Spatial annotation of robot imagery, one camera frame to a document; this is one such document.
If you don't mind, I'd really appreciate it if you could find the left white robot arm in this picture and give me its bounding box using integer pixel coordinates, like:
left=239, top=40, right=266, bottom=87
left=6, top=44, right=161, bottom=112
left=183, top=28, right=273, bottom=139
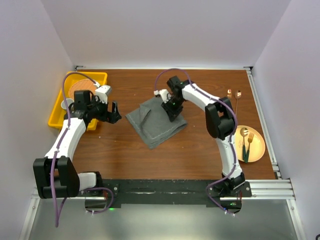
left=33, top=85, right=122, bottom=199

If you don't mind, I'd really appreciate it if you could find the gold fork green handle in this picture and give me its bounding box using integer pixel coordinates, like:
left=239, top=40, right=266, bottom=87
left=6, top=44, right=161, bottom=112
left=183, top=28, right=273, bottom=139
left=244, top=132, right=255, bottom=163

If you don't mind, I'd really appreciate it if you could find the aluminium frame rail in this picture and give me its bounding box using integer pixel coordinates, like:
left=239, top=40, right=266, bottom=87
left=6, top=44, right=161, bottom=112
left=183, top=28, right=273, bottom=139
left=17, top=65, right=307, bottom=240

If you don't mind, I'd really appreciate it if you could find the orange woven coaster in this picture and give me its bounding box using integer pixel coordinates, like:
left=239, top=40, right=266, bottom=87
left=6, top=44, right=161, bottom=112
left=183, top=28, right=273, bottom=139
left=68, top=78, right=97, bottom=99

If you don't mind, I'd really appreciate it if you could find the rose gold spoon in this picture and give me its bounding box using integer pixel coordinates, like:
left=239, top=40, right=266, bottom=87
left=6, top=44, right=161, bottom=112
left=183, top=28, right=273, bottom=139
left=234, top=90, right=242, bottom=114

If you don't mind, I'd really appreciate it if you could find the golden round plate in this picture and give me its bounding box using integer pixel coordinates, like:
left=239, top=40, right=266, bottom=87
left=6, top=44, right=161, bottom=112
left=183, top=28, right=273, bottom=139
left=235, top=125, right=266, bottom=163

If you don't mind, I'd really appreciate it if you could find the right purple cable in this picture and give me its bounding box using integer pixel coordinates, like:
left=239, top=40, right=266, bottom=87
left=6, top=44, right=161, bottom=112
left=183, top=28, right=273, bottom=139
left=153, top=68, right=238, bottom=216

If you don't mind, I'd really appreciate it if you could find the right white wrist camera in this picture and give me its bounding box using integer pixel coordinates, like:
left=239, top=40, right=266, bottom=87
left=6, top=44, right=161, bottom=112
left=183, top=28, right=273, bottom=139
left=153, top=89, right=172, bottom=103

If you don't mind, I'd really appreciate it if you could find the grey cloth napkin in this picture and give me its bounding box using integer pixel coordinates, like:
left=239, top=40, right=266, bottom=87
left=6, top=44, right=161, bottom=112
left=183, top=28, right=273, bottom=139
left=125, top=97, right=188, bottom=150

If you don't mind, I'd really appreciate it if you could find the grey ceramic cup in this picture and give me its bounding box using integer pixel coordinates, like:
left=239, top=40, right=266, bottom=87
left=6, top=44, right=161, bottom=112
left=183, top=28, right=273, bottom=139
left=60, top=98, right=74, bottom=110

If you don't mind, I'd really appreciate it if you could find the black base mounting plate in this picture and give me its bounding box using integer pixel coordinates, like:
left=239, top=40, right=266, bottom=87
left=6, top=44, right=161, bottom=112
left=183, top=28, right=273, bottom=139
left=74, top=178, right=253, bottom=213

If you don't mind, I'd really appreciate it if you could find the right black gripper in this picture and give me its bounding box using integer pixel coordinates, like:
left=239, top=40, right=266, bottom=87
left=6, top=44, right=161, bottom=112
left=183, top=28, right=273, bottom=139
left=162, top=96, right=186, bottom=122

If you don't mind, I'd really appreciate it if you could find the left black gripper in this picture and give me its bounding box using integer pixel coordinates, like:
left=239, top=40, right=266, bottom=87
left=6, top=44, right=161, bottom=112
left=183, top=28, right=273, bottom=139
left=87, top=95, right=121, bottom=124

